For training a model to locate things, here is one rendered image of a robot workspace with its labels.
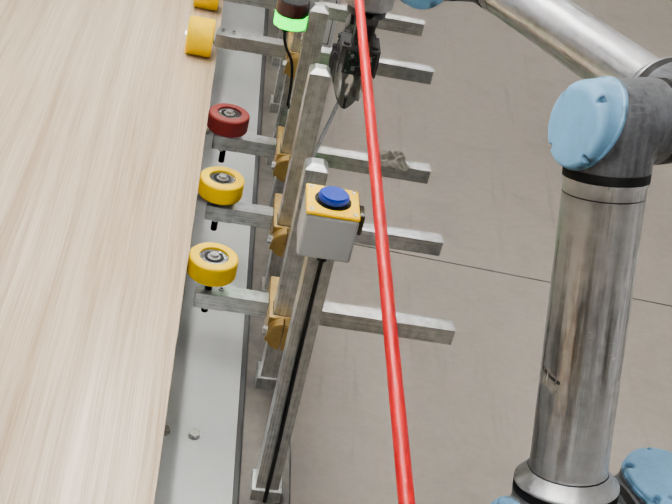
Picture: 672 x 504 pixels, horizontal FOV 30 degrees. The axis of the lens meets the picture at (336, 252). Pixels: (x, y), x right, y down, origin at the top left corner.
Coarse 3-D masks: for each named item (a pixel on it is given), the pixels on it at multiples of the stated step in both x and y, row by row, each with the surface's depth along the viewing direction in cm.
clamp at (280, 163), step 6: (282, 132) 248; (276, 144) 245; (276, 150) 243; (276, 156) 241; (282, 156) 241; (288, 156) 241; (276, 162) 241; (282, 162) 239; (288, 162) 239; (276, 168) 240; (282, 168) 240; (276, 174) 241; (282, 174) 241; (282, 180) 242
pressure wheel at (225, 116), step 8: (216, 104) 244; (224, 104) 245; (232, 104) 246; (216, 112) 242; (224, 112) 242; (232, 112) 242; (240, 112) 244; (208, 120) 242; (216, 120) 240; (224, 120) 240; (232, 120) 240; (240, 120) 241; (248, 120) 242; (216, 128) 241; (224, 128) 240; (232, 128) 240; (240, 128) 241; (224, 136) 241; (232, 136) 241; (240, 136) 243; (224, 152) 247
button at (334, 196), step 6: (330, 186) 161; (324, 192) 160; (330, 192) 160; (336, 192) 160; (342, 192) 161; (324, 198) 159; (330, 198) 159; (336, 198) 159; (342, 198) 160; (348, 198) 160; (330, 204) 159; (336, 204) 159; (342, 204) 159
